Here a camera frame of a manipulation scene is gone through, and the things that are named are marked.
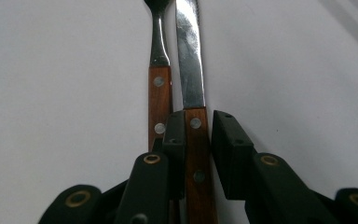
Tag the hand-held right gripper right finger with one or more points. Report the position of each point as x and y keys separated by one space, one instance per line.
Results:
x=233 y=155

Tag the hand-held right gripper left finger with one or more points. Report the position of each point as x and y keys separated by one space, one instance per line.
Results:
x=176 y=149

